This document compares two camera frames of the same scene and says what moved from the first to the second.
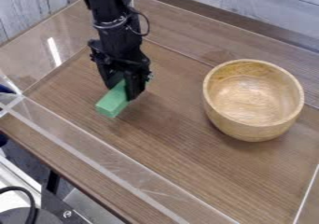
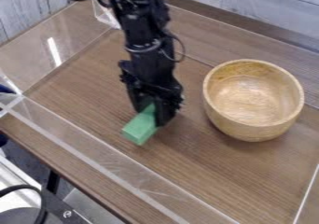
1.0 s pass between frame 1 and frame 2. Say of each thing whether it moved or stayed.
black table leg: stayed
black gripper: moved
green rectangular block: moved
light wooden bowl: stayed
